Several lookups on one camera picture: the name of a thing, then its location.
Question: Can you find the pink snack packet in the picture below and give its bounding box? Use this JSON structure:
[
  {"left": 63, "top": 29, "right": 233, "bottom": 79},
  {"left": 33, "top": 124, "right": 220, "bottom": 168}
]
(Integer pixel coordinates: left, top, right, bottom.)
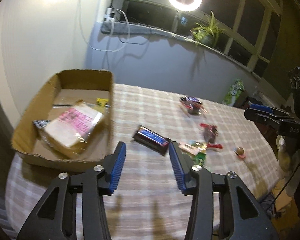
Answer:
[{"left": 178, "top": 142, "right": 200, "bottom": 156}]

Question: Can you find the green white bag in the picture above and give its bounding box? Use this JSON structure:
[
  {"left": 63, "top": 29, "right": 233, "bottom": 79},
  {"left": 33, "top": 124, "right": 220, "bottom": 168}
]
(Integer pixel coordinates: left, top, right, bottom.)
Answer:
[{"left": 222, "top": 79, "right": 245, "bottom": 106}]

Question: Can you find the packaged sliced bread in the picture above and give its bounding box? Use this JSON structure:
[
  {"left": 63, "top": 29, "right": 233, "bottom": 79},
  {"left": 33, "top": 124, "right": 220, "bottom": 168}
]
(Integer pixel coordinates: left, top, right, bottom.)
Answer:
[{"left": 37, "top": 100, "right": 108, "bottom": 159}]

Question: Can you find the cardboard box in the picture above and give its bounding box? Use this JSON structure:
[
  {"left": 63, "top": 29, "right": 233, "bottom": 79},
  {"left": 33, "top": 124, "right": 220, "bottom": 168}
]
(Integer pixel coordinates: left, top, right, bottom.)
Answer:
[{"left": 12, "top": 69, "right": 113, "bottom": 172}]

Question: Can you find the green candy packet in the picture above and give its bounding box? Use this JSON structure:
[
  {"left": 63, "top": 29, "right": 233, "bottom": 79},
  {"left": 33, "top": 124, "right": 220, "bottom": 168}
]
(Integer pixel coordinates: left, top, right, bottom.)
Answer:
[{"left": 192, "top": 152, "right": 206, "bottom": 167}]

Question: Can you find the potted spider plant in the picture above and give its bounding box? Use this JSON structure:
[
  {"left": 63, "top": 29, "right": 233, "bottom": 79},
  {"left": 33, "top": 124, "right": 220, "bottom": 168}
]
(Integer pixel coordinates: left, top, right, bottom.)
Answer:
[{"left": 191, "top": 10, "right": 226, "bottom": 48}]

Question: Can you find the white power adapter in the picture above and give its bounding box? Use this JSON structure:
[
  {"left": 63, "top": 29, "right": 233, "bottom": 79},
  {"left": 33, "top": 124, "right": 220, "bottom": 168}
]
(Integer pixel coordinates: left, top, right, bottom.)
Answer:
[{"left": 104, "top": 7, "right": 115, "bottom": 23}]

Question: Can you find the large Snickers bar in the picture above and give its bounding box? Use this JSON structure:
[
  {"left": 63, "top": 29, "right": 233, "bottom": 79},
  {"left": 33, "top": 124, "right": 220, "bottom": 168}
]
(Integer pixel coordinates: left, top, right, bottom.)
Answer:
[{"left": 132, "top": 125, "right": 171, "bottom": 156}]

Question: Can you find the small Snickers bar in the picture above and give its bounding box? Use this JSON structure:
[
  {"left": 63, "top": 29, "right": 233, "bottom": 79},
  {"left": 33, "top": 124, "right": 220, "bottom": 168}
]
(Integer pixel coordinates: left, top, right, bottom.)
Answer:
[{"left": 184, "top": 96, "right": 202, "bottom": 104}]

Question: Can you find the yellow snack packet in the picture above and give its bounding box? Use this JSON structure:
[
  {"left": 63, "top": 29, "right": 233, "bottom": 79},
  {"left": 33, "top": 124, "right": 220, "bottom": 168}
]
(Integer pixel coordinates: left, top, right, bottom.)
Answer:
[{"left": 96, "top": 98, "right": 109, "bottom": 108}]

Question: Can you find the grey windowsill mat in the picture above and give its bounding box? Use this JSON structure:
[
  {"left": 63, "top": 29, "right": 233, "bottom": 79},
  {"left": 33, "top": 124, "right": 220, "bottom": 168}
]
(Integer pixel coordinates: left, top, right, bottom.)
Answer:
[{"left": 100, "top": 22, "right": 256, "bottom": 76}]

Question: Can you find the plaid tablecloth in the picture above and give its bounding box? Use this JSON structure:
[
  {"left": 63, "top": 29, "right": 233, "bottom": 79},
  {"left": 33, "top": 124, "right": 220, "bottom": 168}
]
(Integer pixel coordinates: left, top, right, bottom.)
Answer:
[{"left": 5, "top": 83, "right": 283, "bottom": 240}]

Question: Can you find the small silver black snack packet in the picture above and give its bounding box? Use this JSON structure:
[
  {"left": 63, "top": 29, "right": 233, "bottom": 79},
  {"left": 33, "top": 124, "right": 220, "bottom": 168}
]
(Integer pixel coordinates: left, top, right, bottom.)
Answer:
[{"left": 33, "top": 120, "right": 51, "bottom": 130}]

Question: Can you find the colourful milk candy packet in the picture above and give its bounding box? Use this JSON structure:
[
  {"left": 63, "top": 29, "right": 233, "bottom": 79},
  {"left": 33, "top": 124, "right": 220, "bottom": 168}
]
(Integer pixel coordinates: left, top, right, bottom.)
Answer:
[{"left": 189, "top": 141, "right": 223, "bottom": 150}]

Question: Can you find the black cable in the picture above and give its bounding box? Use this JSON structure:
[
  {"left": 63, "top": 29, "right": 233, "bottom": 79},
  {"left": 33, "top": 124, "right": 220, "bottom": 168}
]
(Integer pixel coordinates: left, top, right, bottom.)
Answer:
[{"left": 111, "top": 4, "right": 151, "bottom": 45}]

